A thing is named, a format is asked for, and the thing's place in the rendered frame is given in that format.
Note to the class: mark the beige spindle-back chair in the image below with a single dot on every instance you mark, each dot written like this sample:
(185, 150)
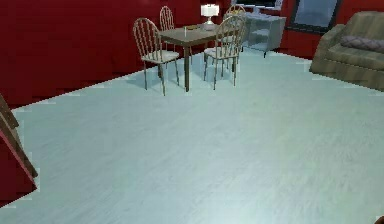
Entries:
(154, 55)
(166, 18)
(227, 50)
(235, 10)

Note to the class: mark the brown wooden dining table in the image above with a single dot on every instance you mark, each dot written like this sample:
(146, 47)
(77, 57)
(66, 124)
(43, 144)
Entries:
(186, 37)

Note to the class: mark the small yellow flat object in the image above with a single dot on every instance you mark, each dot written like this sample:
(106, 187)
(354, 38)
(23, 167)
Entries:
(191, 27)

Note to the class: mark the white table lamp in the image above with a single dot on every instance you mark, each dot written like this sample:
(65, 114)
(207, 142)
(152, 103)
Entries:
(209, 11)

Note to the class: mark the grey glass-front cabinet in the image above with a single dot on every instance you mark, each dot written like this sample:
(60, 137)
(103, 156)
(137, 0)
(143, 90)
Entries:
(266, 31)

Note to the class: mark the brown striped sofa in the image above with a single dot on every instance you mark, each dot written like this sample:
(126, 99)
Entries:
(353, 56)

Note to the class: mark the grey purple cushion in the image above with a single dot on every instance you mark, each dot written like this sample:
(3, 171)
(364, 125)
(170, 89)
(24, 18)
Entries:
(363, 43)

